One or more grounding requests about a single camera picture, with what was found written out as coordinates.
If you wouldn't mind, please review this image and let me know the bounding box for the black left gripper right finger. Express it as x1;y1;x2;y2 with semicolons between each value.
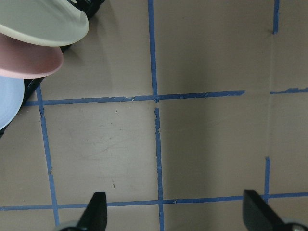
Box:
243;190;288;231

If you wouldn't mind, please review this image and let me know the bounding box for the light blue plate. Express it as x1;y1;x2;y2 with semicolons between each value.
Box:
0;76;25;129

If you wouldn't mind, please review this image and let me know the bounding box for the cream plate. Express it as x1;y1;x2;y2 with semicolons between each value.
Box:
0;0;89;47

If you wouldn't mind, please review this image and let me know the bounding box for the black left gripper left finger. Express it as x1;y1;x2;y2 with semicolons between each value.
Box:
76;192;107;231

